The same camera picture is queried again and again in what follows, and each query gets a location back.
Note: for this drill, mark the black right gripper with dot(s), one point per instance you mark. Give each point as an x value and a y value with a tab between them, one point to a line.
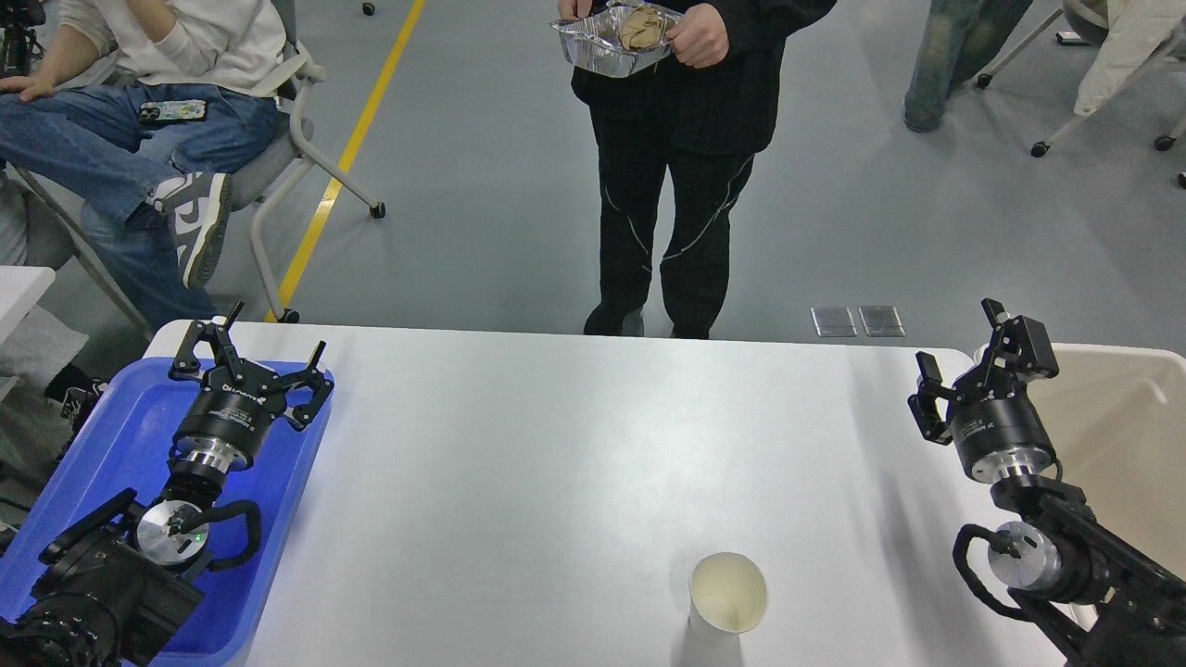
994	426

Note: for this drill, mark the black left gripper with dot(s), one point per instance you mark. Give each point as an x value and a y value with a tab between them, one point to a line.
230	413

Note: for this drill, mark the white paper cup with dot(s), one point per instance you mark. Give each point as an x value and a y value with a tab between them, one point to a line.
728	595

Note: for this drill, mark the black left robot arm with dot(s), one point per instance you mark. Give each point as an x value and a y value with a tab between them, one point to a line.
156	539

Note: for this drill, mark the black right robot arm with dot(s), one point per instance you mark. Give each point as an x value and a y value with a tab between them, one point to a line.
1098	599

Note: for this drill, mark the blue plastic tray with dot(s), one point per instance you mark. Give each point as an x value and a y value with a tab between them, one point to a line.
125	444

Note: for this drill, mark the beige plastic bin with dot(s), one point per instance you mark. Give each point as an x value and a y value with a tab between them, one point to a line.
1116	417

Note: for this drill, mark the grey office chair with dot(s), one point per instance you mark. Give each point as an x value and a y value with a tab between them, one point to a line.
287	157

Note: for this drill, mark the white side table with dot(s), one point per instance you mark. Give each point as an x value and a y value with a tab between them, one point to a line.
21	289

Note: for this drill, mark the phone with patterned case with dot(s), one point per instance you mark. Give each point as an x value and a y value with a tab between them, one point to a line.
169	112

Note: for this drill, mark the seated person in jeans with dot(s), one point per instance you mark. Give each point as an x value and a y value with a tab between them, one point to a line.
130	130

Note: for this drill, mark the person in faded jeans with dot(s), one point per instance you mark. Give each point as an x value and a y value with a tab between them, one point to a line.
960	38

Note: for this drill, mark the white chair with jacket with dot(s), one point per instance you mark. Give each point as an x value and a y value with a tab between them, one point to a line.
1133	38

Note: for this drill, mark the standing person in black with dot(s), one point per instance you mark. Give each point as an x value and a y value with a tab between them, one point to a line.
676	145

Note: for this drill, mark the crumpled brown paper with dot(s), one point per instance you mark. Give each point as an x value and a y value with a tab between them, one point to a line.
640	28

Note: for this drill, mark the aluminium foil tray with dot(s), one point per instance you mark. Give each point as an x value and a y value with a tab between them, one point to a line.
592	43

